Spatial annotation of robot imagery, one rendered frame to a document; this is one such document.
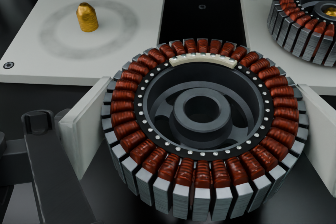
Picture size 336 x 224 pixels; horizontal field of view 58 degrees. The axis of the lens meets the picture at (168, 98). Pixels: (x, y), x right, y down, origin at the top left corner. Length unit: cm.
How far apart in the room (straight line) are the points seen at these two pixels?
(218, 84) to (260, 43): 13
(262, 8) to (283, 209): 22
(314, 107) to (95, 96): 11
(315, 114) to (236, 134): 4
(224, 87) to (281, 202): 9
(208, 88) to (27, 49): 20
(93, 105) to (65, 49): 17
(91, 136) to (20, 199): 11
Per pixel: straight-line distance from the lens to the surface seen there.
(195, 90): 18
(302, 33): 29
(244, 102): 19
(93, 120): 16
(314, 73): 30
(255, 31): 33
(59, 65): 31
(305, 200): 24
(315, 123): 17
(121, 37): 32
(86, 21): 33
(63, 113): 16
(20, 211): 25
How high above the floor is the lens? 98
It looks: 50 degrees down
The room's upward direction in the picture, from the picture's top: 2 degrees counter-clockwise
